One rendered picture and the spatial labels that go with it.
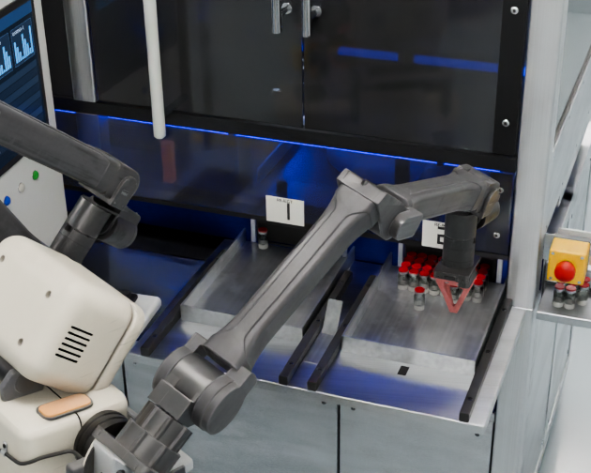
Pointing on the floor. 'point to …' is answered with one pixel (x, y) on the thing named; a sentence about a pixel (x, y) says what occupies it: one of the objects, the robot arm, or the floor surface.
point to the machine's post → (529, 219)
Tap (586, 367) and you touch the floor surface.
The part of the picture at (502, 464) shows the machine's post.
